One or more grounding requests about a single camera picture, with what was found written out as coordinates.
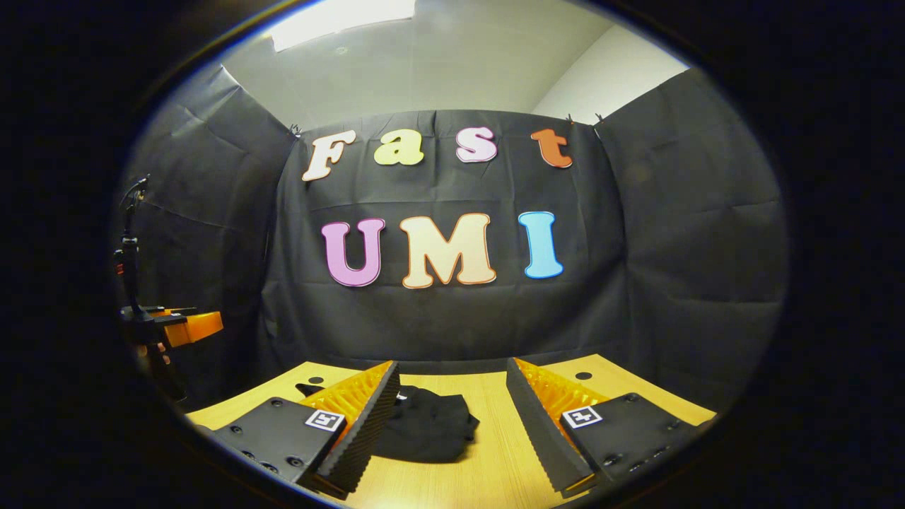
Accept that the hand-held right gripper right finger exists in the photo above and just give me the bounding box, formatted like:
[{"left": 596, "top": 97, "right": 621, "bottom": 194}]
[{"left": 505, "top": 357, "right": 709, "bottom": 496}]

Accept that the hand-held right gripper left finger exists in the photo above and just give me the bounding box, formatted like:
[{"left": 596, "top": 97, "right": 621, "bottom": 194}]
[{"left": 212, "top": 360, "right": 402, "bottom": 500}]

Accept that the black garment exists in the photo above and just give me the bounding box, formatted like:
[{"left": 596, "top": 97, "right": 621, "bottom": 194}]
[{"left": 296, "top": 382, "right": 481, "bottom": 465}]

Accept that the black backdrop cloth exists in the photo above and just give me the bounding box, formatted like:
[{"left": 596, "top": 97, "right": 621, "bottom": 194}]
[{"left": 115, "top": 64, "right": 790, "bottom": 415}]

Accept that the ceiling light panel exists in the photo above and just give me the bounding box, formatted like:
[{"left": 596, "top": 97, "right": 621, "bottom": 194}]
[{"left": 269, "top": 0, "right": 417, "bottom": 53}]

